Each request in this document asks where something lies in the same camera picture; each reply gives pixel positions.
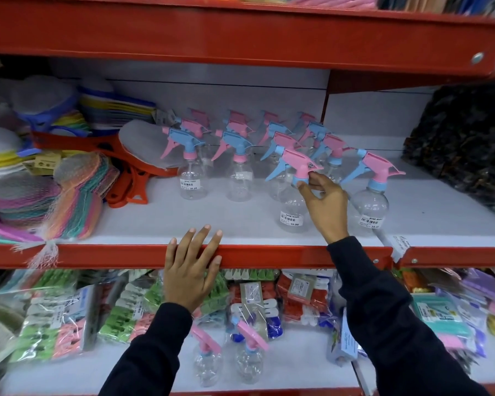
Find person's left hand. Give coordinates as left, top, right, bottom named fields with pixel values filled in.
left=164, top=225, right=224, bottom=314

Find person's right hand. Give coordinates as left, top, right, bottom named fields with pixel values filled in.
left=296, top=172, right=351, bottom=246

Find pink-head clear sprayer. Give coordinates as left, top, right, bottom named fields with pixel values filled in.
left=265, top=148, right=325, bottom=234

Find person's right forearm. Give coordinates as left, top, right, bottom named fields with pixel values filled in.
left=327, top=236, right=491, bottom=396

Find person's left forearm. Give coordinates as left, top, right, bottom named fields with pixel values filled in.
left=98, top=302, right=193, bottom=396

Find red-edged metal shelf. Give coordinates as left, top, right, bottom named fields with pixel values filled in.
left=0, top=0, right=495, bottom=79
left=0, top=326, right=495, bottom=396
left=0, top=136, right=495, bottom=271

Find cluster of clear spray bottles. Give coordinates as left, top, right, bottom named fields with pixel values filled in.
left=159, top=107, right=407, bottom=230

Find pile of clothes peg packets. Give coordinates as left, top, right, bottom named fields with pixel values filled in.
left=8, top=268, right=344, bottom=364

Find orange plastic mesh strainers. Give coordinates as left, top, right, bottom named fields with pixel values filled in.
left=31, top=119, right=183, bottom=209

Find white shelf price label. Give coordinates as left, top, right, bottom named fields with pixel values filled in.
left=389, top=234, right=414, bottom=263

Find spray bottle with pink trigger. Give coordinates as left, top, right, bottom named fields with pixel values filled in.
left=190, top=325, right=224, bottom=388
left=230, top=317, right=270, bottom=385

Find mesh bag of colourful scrubbers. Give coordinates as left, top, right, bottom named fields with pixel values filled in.
left=0, top=152, right=120, bottom=269

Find stack of colourful flat pads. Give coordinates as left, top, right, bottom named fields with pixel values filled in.
left=78, top=76, right=158, bottom=132

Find yellow paper tag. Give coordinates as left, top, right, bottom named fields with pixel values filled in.
left=34, top=153, right=62, bottom=175

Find white labelled box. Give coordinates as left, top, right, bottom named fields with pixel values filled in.
left=327, top=308, right=360, bottom=368

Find black patterned plastic bag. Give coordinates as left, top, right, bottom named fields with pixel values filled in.
left=401, top=81, right=495, bottom=225

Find pink ribbed plastic item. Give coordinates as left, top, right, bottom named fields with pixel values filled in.
left=288, top=0, right=378, bottom=10

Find pile of colourful plastic packets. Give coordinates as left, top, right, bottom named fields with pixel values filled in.
left=391, top=267, right=495, bottom=373

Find blue-rimmed mesh strainers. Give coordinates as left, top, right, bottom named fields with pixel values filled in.
left=11, top=75, right=92, bottom=134

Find stack of round colourful sponges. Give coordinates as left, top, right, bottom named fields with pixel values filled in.
left=0, top=126, right=40, bottom=187

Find row of assorted flat goods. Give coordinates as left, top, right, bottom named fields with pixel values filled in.
left=375, top=0, right=495, bottom=19

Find red shelf support bracket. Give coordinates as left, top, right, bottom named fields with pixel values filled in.
left=320, top=69, right=442, bottom=125

